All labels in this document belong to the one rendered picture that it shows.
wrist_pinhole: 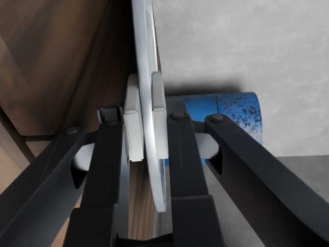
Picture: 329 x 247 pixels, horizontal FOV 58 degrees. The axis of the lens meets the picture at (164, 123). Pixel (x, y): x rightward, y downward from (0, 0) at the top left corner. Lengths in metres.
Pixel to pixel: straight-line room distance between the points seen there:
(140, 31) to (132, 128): 0.06
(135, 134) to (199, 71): 2.47
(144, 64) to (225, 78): 2.52
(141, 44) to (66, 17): 0.04
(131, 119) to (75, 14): 0.07
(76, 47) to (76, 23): 0.01
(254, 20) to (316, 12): 0.42
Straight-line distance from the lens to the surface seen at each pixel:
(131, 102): 0.16
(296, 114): 3.20
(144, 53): 0.18
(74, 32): 0.18
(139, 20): 0.19
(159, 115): 0.15
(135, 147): 0.16
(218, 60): 2.56
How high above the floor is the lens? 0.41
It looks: 6 degrees down
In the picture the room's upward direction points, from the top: 87 degrees clockwise
